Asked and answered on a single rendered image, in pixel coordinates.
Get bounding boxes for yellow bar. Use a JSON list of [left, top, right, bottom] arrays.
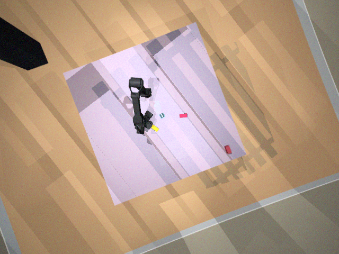
[[151, 125, 159, 132]]

